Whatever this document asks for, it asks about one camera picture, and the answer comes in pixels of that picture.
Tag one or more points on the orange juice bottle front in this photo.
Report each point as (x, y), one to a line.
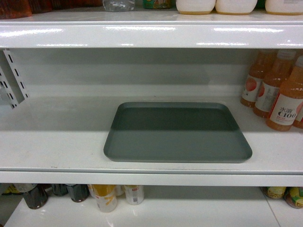
(289, 100)

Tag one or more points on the orange juice bottle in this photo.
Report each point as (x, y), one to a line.
(261, 66)
(272, 81)
(289, 100)

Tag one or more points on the orange juice bottle back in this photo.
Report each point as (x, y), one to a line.
(261, 66)

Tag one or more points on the white jug right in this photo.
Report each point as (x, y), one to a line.
(284, 7)

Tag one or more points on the yellow white drink bottle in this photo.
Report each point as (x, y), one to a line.
(105, 197)

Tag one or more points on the green yellow can left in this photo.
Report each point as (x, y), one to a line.
(274, 192)

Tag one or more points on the green yellow can right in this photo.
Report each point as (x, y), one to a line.
(294, 197)

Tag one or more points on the orange juice bottle right edge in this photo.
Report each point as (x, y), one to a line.
(298, 122)

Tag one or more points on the white shelf board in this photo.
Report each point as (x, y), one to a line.
(142, 28)
(61, 139)

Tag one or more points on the white middle shelf board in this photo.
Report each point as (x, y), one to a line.
(61, 139)

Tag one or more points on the white jug left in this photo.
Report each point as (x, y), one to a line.
(195, 7)

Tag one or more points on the white upper shelf board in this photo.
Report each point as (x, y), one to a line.
(142, 28)

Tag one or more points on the white jug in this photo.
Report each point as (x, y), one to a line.
(195, 7)
(235, 7)
(284, 7)

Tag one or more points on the dark cola bottle right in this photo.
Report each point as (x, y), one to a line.
(78, 192)

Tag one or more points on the white perforated shelf bracket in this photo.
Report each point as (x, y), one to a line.
(12, 84)

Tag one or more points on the green yellow can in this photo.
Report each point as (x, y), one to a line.
(274, 192)
(294, 197)

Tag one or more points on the clear plastic water bottle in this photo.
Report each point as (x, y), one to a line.
(118, 5)

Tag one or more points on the orange juice bottle middle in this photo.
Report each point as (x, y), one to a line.
(272, 81)

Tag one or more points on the dark cola bottle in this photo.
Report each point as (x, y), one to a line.
(78, 192)
(34, 195)

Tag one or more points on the white jug middle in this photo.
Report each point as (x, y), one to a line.
(235, 7)

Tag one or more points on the dark cola bottle left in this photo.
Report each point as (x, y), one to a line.
(34, 195)

